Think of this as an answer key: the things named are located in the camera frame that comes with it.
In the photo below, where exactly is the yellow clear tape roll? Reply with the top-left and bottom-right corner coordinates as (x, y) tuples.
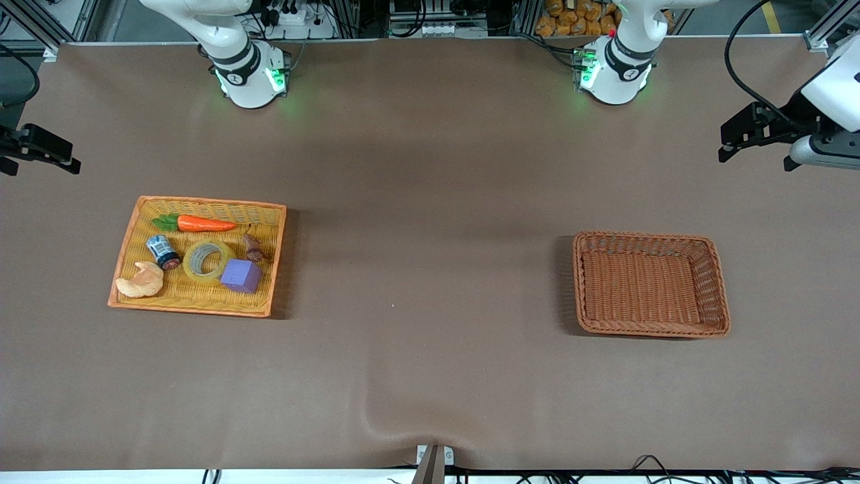
(183, 240), (237, 286)

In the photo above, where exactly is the small blue white can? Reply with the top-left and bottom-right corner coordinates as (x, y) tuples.
(146, 235), (181, 271)

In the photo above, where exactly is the toy croissant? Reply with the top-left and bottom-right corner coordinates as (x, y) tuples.
(116, 261), (165, 299)

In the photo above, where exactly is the orange toy carrot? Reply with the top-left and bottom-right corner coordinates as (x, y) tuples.
(152, 213), (238, 233)

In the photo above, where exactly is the brown woven basket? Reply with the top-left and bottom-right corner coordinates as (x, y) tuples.
(572, 231), (731, 338)

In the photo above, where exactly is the yellow woven tray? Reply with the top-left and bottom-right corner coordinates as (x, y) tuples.
(107, 196), (288, 318)

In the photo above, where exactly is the bag of orange breads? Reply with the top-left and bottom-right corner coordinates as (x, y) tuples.
(535, 0), (676, 38)

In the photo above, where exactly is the small brown toy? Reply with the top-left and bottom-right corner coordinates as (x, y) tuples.
(242, 225), (268, 263)

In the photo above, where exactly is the purple cube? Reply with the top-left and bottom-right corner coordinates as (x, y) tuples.
(220, 259), (263, 295)

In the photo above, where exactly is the white power strip with plugs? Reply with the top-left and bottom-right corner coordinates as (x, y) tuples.
(259, 0), (337, 40)

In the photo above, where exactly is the brown table cover mat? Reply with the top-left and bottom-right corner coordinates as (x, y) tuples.
(0, 35), (860, 471)

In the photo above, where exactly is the black equipment box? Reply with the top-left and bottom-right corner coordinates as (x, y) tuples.
(388, 0), (490, 38)

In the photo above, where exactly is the aluminium frame profile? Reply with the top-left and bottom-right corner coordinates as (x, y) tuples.
(0, 0), (101, 63)
(803, 0), (860, 54)

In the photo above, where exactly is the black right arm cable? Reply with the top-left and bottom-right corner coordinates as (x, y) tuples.
(0, 42), (41, 110)

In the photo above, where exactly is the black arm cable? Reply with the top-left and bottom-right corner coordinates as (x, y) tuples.
(724, 0), (797, 127)
(0, 42), (41, 110)

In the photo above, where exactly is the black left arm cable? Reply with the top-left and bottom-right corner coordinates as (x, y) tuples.
(724, 0), (797, 127)

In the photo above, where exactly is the grey metal bracket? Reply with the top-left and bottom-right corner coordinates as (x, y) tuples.
(417, 444), (455, 467)

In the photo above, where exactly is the brown stand post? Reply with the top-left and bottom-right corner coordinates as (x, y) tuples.
(411, 445), (445, 484)

